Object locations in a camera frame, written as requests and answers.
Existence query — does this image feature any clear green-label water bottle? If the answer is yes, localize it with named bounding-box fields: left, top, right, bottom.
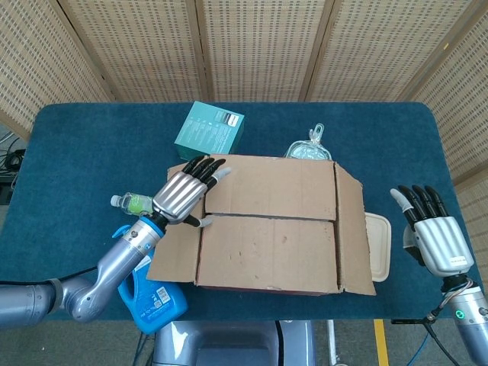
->
left=110, top=193, right=156, bottom=215

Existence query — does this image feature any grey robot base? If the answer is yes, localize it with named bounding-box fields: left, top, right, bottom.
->
left=152, top=319, right=317, bottom=366

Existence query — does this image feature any black floor cable bundle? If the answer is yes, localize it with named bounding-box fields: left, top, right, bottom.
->
left=0, top=129, right=27, bottom=203

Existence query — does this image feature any beige pulp food container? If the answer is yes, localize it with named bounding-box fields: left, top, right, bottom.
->
left=365, top=212, right=393, bottom=283

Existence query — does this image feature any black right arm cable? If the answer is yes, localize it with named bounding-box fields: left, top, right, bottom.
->
left=422, top=304, right=466, bottom=366

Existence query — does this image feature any clear plastic bag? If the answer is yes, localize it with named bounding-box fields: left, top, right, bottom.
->
left=282, top=123, right=332, bottom=162

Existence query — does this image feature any teal product box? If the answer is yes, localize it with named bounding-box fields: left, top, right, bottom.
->
left=174, top=101, right=246, bottom=161

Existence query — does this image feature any blue detergent bottle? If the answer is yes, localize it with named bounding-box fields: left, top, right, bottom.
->
left=112, top=224, right=188, bottom=336

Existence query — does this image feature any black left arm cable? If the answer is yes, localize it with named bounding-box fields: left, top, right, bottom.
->
left=56, top=266, right=98, bottom=282

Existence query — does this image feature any blue table cloth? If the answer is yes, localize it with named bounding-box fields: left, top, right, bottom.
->
left=0, top=101, right=477, bottom=321

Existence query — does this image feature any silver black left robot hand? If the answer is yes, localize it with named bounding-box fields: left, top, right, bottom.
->
left=152, top=155, right=233, bottom=229

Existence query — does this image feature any white pole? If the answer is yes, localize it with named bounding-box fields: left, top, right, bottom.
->
left=326, top=319, right=339, bottom=366

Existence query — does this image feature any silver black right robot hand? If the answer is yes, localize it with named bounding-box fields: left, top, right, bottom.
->
left=390, top=185, right=473, bottom=276

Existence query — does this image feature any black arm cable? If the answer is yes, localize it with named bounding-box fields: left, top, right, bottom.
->
left=56, top=266, right=98, bottom=282
left=422, top=304, right=466, bottom=366

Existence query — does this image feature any red taped cardboard box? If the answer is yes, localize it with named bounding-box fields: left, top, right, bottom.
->
left=146, top=153, right=378, bottom=297

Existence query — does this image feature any wooden rattan folding screen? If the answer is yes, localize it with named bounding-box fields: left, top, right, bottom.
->
left=0, top=0, right=488, bottom=230

